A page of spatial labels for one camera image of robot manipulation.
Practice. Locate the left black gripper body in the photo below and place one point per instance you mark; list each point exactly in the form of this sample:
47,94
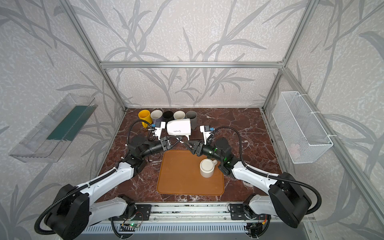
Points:
164,144

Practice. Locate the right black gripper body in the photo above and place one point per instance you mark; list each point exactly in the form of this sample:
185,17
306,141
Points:
197,147

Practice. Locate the white faceted mug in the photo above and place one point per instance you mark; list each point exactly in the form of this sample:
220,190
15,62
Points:
179,128

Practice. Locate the cream round mug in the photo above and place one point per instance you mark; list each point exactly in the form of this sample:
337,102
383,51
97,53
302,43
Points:
207,167

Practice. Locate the light blue mug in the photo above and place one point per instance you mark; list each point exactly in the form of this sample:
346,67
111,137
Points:
179,115

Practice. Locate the black mug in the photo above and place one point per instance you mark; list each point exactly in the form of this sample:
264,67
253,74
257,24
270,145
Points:
168,116

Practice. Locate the grey mug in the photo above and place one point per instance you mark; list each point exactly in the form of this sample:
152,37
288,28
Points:
193,117

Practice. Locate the yellow mug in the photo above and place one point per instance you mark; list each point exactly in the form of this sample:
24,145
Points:
145,115

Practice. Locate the purple mug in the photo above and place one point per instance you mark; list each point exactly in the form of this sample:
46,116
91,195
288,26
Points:
157,116

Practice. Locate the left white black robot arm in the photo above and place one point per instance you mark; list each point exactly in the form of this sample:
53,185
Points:
76,207

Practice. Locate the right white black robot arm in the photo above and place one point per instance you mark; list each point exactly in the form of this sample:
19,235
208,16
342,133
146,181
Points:
289,199

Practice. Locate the brown rectangular tray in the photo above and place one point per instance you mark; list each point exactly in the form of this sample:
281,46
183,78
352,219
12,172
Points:
180,175

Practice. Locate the green circuit board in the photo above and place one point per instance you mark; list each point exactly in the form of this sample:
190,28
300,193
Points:
129,226

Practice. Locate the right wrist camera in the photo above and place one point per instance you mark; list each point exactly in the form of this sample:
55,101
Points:
205,132

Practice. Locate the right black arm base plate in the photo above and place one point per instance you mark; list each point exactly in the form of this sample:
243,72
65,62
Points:
239,212

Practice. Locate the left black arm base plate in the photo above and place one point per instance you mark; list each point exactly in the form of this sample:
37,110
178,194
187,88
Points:
139,212

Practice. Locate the aluminium front rail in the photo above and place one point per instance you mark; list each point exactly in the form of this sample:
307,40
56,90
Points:
178,212

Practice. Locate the white wire mesh basket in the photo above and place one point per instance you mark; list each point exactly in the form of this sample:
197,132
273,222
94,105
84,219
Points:
303,135

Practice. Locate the clear plastic wall bin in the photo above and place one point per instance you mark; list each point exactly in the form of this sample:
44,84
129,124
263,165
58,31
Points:
48,141

